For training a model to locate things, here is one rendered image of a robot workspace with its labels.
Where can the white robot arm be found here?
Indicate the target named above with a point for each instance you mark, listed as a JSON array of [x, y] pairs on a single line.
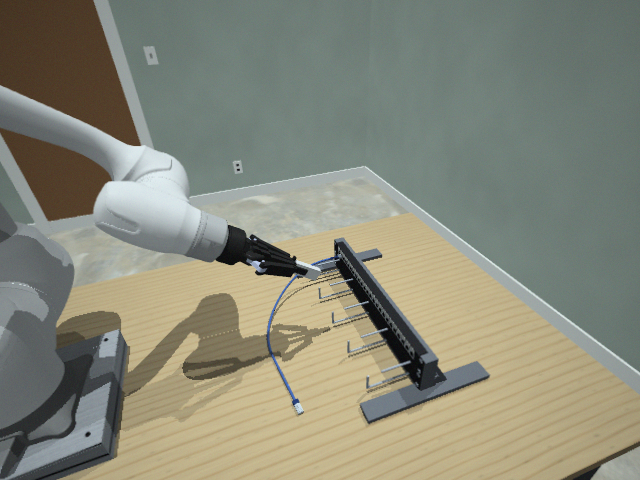
[[146, 204]]

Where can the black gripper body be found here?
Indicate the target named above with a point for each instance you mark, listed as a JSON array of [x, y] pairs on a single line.
[[238, 249]]

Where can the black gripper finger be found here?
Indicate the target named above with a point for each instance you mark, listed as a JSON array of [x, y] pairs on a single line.
[[277, 266], [255, 241]]

